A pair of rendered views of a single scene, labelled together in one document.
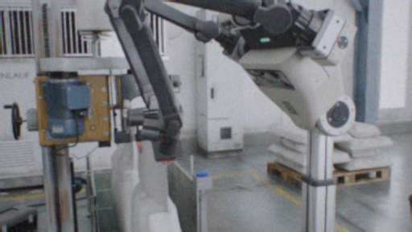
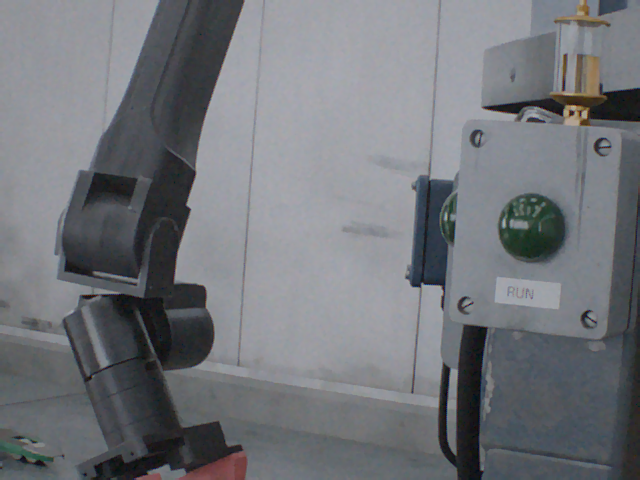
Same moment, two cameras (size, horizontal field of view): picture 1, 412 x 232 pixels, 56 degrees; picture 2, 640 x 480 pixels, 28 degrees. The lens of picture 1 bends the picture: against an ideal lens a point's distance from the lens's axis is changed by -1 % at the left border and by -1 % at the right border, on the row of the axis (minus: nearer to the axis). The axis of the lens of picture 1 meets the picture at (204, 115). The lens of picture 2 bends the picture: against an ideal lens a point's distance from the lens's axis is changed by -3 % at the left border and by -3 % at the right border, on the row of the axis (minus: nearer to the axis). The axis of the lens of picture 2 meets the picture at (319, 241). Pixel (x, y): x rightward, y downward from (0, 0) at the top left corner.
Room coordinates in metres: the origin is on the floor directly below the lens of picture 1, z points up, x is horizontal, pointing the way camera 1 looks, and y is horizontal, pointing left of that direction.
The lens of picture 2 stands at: (2.33, -0.32, 1.30)
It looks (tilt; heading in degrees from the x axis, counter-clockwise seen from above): 3 degrees down; 137
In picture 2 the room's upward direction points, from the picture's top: 4 degrees clockwise
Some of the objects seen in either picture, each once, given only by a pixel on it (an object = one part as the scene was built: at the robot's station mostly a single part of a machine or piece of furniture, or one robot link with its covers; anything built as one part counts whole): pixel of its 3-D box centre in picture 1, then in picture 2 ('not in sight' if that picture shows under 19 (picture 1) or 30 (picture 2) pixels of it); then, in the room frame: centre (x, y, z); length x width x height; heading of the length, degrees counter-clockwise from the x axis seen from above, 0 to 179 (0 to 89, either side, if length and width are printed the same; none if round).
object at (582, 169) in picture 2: (174, 83); (551, 227); (1.97, 0.15, 1.29); 0.08 x 0.05 x 0.09; 18
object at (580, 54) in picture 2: not in sight; (580, 59); (1.94, 0.20, 1.37); 0.03 x 0.02 x 0.03; 18
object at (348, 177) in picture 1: (327, 170); not in sight; (4.63, -1.47, 0.07); 1.20 x 0.82 x 0.14; 110
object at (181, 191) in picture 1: (175, 191); not in sight; (2.55, 0.20, 0.54); 1.05 x 0.02 x 0.41; 18
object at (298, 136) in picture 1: (318, 135); not in sight; (4.33, -1.27, 0.56); 0.66 x 0.42 x 0.15; 108
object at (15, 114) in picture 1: (15, 121); not in sight; (1.80, 0.88, 1.13); 0.18 x 0.11 x 0.18; 18
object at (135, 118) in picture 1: (142, 110); (141, 292); (1.53, 0.24, 1.20); 0.11 x 0.09 x 0.12; 110
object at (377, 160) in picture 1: (360, 161); not in sight; (4.53, -1.84, 0.20); 0.67 x 0.43 x 0.15; 108
